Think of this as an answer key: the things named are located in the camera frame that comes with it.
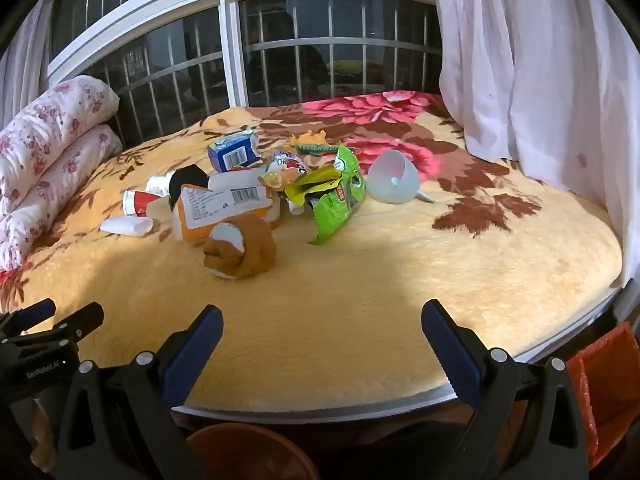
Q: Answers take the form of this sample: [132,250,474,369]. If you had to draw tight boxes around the window security bars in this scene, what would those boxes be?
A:
[52,0,444,147]

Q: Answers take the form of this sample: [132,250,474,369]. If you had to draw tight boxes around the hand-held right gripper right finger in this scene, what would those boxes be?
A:
[421,299,590,480]

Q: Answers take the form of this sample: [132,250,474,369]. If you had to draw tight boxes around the red plastic bag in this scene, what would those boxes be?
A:
[567,320,640,472]

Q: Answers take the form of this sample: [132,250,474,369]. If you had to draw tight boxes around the white curtain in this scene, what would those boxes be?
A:
[0,0,62,128]
[429,0,640,283]

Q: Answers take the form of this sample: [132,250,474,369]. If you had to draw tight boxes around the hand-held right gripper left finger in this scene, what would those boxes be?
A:
[52,304,224,480]

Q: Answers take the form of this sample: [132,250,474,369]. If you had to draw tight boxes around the person's left hand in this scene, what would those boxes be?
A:
[30,399,57,472]

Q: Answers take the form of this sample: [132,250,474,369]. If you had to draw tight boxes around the black sock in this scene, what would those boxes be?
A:
[168,166,211,208]

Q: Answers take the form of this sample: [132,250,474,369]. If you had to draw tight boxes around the blue carton box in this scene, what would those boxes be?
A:
[207,129,262,172]

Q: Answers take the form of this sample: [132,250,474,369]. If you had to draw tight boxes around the white window frame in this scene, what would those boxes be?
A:
[47,0,442,107]

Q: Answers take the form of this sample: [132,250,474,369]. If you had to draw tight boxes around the red and white packet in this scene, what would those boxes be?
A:
[122,189,172,219]

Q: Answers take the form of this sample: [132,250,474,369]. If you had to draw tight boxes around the green snack bag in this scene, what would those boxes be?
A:
[306,144,369,247]

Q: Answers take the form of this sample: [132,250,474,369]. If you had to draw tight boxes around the colourful snack packet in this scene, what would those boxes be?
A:
[257,152,312,193]

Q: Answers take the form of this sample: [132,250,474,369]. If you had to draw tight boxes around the yellow floral blanket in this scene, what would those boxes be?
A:
[0,91,624,412]

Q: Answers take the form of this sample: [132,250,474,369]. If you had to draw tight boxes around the orange plastic basin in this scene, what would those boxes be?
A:
[185,422,321,480]

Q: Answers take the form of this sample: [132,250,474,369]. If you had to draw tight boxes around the translucent plastic funnel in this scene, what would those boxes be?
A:
[367,149,436,206]

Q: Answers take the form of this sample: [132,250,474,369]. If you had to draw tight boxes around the yellow and green plastic toy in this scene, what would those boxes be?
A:
[289,129,359,157]

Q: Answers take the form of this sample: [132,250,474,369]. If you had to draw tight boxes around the white oblong packet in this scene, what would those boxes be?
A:
[99,215,154,237]

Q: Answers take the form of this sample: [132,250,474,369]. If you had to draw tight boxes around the yellow-green wrapper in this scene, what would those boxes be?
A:
[283,166,344,209]

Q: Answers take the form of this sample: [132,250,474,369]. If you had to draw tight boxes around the folded floral quilt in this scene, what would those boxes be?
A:
[0,74,124,272]

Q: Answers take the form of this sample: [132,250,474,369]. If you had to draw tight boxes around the orange and white carton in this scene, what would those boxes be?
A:
[171,184,282,247]

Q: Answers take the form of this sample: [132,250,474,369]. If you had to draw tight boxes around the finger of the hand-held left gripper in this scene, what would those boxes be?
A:
[0,298,57,342]
[7,302,106,362]

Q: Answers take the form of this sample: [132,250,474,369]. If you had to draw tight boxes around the brown and white rolled sock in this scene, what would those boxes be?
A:
[202,212,277,279]

